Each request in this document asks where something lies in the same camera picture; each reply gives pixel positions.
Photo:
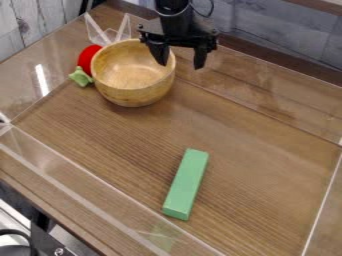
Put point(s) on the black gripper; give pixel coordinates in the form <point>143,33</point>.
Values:
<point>196,34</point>

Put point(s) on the green rectangular stick block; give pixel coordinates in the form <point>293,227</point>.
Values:
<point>185,184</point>

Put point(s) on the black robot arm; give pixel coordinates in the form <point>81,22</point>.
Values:
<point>180,11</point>

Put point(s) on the brown wooden bowl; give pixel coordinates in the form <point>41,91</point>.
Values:
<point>129,79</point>

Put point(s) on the red plush tomato toy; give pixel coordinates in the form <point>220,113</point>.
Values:
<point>81,75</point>

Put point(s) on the clear acrylic table barrier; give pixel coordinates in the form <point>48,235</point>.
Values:
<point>106,165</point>

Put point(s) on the clear acrylic corner bracket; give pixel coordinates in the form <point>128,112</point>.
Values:
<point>108,36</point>

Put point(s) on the black table clamp mount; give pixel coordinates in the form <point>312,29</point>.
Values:
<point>45,244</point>

